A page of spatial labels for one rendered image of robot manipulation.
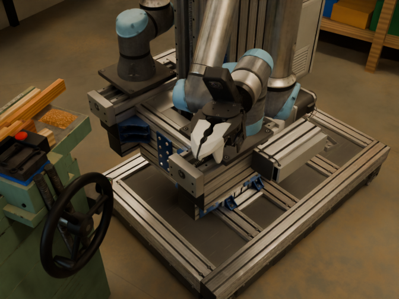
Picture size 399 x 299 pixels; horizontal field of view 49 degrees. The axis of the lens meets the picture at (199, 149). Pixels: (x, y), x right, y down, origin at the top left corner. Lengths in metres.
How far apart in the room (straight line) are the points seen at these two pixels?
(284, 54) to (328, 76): 2.20
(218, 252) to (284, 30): 1.02
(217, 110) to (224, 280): 1.06
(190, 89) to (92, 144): 1.73
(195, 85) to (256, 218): 1.06
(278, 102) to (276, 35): 0.20
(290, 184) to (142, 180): 0.72
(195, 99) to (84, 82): 2.31
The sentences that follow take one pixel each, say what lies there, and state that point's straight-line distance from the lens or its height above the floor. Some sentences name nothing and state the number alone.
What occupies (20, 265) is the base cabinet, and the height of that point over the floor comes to 0.64.
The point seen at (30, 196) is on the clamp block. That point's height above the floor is 0.94.
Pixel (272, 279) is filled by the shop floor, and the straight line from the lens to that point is 2.06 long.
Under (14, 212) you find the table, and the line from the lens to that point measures 1.21.
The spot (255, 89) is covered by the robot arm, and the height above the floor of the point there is 1.24.
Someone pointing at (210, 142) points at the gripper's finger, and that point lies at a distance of 0.74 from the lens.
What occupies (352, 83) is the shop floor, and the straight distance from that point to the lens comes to 3.36.
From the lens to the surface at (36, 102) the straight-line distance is 1.45.
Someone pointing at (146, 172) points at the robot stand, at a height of 0.21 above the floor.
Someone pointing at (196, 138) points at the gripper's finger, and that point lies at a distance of 0.75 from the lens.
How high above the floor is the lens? 1.72
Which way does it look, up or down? 41 degrees down
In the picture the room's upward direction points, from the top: straight up
